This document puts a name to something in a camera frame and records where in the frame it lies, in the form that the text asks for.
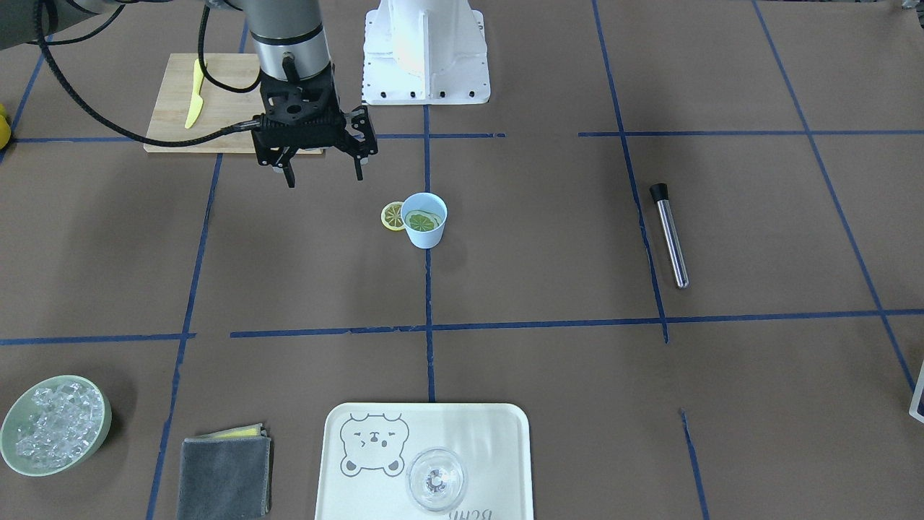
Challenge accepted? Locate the folded grey cloth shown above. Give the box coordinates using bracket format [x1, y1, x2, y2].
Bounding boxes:
[176, 422, 273, 519]

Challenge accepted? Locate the steel muddler black tip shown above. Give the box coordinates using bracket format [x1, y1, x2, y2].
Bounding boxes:
[649, 182, 689, 290]

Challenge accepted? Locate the yellow plastic knife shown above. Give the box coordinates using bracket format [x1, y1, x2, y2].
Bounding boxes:
[184, 59, 205, 129]

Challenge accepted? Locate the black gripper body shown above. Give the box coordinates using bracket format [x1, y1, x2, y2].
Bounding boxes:
[251, 64, 361, 168]

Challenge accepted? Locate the cream bear print tray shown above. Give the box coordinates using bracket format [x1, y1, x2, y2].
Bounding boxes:
[315, 402, 535, 519]

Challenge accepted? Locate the clear wine glass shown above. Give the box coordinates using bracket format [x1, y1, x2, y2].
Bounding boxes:
[406, 447, 468, 514]

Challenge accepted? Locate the light blue cup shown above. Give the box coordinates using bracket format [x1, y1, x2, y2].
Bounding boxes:
[401, 192, 448, 249]

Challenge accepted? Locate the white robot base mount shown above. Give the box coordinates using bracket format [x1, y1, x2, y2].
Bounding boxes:
[361, 1, 492, 105]

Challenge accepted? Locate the yellow lemon toy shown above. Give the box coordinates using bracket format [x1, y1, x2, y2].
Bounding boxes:
[0, 103, 12, 150]

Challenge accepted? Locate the green bowl of ice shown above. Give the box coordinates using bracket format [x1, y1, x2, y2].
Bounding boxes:
[2, 375, 113, 477]

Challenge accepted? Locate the wooden cutting board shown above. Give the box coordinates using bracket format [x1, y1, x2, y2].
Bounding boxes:
[143, 53, 326, 155]

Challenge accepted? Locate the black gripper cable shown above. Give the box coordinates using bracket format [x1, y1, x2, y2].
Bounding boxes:
[35, 0, 264, 149]

